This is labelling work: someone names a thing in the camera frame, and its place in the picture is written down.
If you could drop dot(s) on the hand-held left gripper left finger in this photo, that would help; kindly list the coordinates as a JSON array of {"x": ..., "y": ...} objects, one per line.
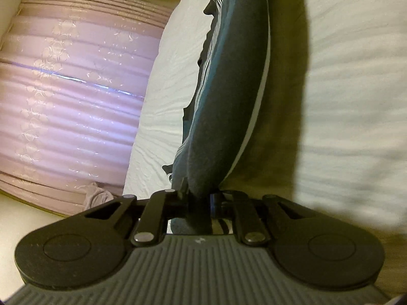
[{"x": 173, "y": 199}]

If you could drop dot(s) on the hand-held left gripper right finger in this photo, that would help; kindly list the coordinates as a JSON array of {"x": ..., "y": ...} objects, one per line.
[{"x": 222, "y": 201}]

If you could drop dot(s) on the striped knit sweater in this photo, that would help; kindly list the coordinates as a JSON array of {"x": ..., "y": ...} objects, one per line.
[{"x": 222, "y": 117}]

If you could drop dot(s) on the pink curtain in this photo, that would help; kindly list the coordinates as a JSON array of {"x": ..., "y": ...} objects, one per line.
[{"x": 79, "y": 101}]

